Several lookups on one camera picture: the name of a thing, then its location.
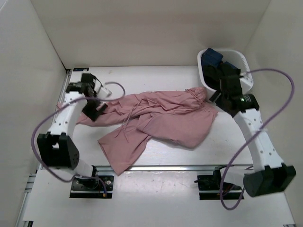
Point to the pink trousers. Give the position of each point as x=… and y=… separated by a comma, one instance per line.
x=182, y=117

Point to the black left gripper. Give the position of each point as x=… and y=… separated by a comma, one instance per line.
x=93, y=114

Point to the blue folded cloth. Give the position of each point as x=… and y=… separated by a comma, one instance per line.
x=213, y=58

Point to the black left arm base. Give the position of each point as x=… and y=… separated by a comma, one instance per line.
x=99, y=187

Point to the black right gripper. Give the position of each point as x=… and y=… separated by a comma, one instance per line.
x=215, y=96

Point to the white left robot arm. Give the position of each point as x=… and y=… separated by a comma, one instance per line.
x=55, y=149

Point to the white plastic laundry basket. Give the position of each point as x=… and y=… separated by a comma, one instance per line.
x=235, y=58

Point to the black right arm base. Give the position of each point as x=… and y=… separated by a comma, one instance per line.
x=209, y=187

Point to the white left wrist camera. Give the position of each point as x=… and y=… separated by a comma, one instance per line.
x=102, y=91

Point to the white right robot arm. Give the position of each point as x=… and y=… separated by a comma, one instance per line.
x=270, y=174

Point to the small blue label sticker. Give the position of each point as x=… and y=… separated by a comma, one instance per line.
x=80, y=69

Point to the black clothes in basket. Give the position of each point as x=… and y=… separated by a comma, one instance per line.
x=212, y=75

